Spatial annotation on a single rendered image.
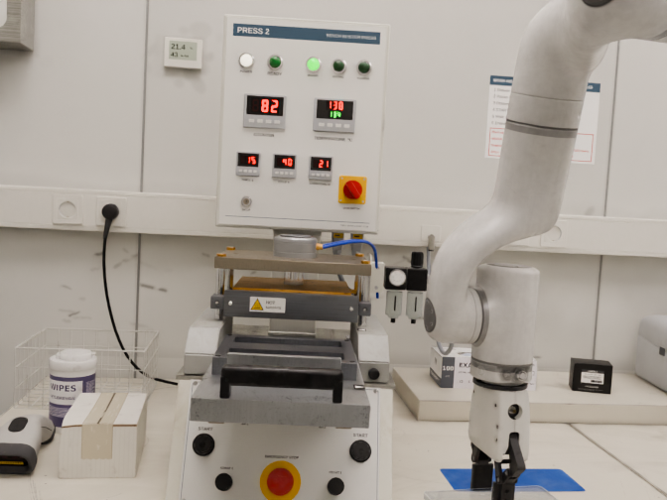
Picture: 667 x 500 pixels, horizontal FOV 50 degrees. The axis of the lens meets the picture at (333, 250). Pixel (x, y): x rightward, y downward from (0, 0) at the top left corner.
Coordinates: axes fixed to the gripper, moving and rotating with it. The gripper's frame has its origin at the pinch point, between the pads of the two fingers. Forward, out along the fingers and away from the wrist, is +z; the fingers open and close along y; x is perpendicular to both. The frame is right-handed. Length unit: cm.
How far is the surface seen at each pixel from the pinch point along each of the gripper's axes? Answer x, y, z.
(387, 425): 10.9, 14.7, -4.5
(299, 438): 24.5, 16.3, -2.1
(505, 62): -39, 82, -76
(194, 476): 40.2, 17.1, 3.5
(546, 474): -21.9, 21.4, 7.5
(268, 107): 26, 53, -56
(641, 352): -76, 68, -4
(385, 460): 11.6, 12.5, 0.4
